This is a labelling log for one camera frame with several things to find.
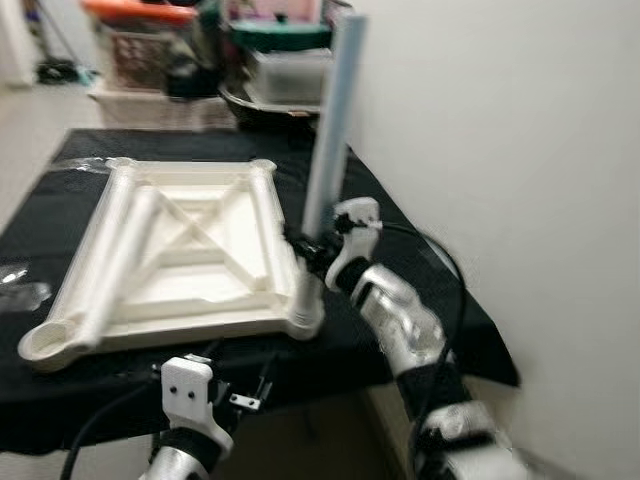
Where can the white plastic table leg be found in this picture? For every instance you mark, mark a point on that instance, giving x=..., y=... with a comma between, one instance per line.
x=333, y=130
x=125, y=260
x=100, y=230
x=275, y=230

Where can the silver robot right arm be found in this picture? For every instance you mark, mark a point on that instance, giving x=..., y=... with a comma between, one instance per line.
x=400, y=320

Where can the white plastic table top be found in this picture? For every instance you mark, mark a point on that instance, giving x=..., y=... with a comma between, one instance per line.
x=200, y=250

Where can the black wok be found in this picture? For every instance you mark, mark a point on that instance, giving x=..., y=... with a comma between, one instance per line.
x=250, y=112

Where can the black tablecloth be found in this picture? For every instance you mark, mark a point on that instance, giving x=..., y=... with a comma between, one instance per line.
x=60, y=400

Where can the clear plastic container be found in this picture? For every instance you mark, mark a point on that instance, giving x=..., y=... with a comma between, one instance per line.
x=290, y=75

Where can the patterned beige cloth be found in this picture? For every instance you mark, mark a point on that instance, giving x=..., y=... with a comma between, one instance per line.
x=150, y=108

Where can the black shiny bag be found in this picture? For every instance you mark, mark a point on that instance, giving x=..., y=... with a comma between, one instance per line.
x=195, y=65

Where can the green pot lid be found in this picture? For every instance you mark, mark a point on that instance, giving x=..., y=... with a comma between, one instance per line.
x=280, y=35

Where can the storage box with orange lid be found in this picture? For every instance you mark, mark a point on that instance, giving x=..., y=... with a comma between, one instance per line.
x=140, y=50

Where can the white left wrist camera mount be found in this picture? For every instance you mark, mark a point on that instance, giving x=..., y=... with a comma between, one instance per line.
x=190, y=395

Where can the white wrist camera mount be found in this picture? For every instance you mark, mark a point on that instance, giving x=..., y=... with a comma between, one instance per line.
x=355, y=225
x=190, y=395

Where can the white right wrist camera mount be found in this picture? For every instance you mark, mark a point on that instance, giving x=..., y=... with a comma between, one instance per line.
x=355, y=225

